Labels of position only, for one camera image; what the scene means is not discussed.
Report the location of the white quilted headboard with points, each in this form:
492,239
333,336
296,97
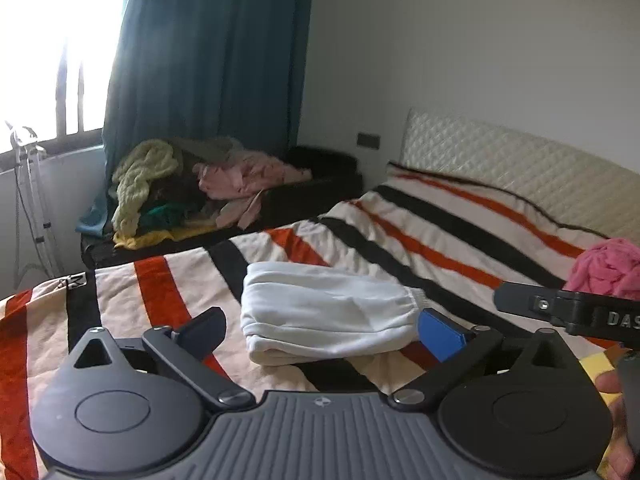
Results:
573,186

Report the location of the white sweatpants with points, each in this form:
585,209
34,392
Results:
296,313

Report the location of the teal right curtain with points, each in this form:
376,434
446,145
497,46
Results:
197,69

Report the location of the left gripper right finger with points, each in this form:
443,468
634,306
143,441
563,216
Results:
459,351

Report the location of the pink garment on pile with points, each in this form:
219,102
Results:
241,180

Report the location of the dark wall socket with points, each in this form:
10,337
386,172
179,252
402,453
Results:
368,140

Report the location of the person's right hand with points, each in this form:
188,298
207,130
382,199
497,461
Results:
621,458

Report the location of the striped bed blanket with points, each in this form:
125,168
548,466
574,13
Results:
455,240

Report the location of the pink knit garment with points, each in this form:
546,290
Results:
610,268

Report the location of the garment steamer stand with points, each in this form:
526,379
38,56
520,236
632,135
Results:
33,201

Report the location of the window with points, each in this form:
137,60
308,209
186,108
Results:
56,63

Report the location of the green garment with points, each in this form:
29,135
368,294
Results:
166,217

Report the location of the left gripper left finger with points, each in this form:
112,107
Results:
181,353

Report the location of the yellow-green knit garment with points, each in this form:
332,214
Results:
148,161

